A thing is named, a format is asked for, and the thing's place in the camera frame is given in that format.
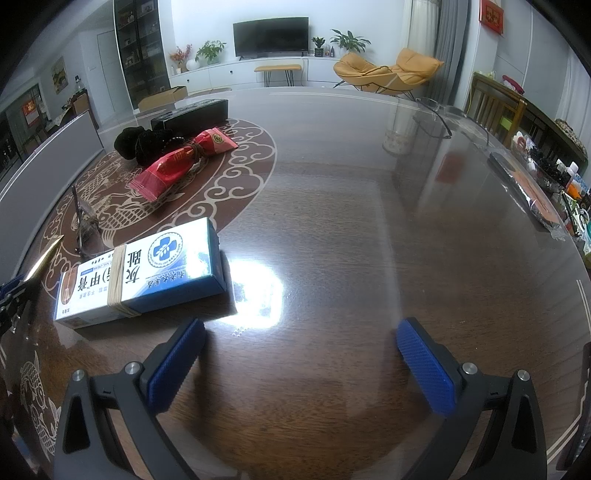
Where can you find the framed wall picture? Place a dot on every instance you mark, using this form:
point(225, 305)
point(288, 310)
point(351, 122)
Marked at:
point(58, 76)

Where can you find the white door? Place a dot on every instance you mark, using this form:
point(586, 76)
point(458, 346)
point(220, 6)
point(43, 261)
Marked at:
point(107, 74)

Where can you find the red wall hanging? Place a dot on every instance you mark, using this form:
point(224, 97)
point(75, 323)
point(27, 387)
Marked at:
point(491, 16)

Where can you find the orange rocking chair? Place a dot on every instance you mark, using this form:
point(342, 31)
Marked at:
point(360, 69)

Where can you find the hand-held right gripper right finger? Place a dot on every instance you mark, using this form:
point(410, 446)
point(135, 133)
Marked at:
point(427, 374)

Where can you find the red door poster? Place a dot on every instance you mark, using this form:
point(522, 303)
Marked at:
point(30, 110)

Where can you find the large leafy potted plant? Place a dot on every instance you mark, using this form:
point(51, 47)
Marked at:
point(348, 41)

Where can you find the black glass display cabinet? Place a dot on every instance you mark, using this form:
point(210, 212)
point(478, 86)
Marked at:
point(143, 50)

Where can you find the thin frame eyeglasses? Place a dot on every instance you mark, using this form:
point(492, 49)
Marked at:
point(434, 122)

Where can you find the brown patterned wooden desktop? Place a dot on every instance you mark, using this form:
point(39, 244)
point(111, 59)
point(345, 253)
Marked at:
point(346, 230)

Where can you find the white covered standing air conditioner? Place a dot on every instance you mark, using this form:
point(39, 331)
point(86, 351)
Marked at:
point(420, 27)

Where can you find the black printed box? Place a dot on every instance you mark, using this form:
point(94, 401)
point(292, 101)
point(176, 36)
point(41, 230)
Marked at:
point(194, 115)

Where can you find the bushy green potted plant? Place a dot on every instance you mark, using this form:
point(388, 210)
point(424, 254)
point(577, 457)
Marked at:
point(210, 50)

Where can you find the brown cardboard box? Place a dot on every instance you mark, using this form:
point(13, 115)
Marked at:
point(161, 97)

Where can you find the round white vase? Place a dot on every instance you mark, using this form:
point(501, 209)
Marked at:
point(192, 64)

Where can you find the white television cabinet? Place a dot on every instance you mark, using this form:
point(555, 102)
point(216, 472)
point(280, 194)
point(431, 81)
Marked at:
point(231, 74)

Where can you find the dark frame eyeglasses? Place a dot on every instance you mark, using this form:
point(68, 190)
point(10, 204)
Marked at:
point(87, 226)

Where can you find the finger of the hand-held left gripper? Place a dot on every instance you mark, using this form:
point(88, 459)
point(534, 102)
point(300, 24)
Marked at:
point(10, 314)
point(18, 288)

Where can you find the red flower vase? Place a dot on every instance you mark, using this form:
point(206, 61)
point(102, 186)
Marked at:
point(179, 55)

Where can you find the red snack packet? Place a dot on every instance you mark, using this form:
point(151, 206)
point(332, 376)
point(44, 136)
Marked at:
point(171, 168)

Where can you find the black flat television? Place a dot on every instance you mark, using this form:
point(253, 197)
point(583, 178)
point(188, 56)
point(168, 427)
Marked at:
point(270, 37)

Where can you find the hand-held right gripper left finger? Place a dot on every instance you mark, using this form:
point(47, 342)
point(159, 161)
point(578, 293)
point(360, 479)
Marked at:
point(178, 364)

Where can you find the small wooden bench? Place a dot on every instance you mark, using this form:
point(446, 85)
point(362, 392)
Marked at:
point(277, 68)

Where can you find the silver foil packet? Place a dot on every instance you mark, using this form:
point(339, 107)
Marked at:
point(526, 184)

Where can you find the blue white ointment box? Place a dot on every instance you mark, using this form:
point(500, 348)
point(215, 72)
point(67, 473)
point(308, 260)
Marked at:
point(161, 263)

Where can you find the pile of small bottles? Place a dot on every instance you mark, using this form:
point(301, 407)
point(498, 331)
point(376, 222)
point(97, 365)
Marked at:
point(563, 184)

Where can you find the brown wooden chair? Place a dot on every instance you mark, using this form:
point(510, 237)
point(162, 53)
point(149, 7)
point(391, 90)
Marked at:
point(494, 106)

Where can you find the small potted plant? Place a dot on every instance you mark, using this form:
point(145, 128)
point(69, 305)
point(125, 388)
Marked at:
point(318, 44)

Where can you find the tan rubber band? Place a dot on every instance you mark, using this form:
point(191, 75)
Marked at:
point(119, 277)

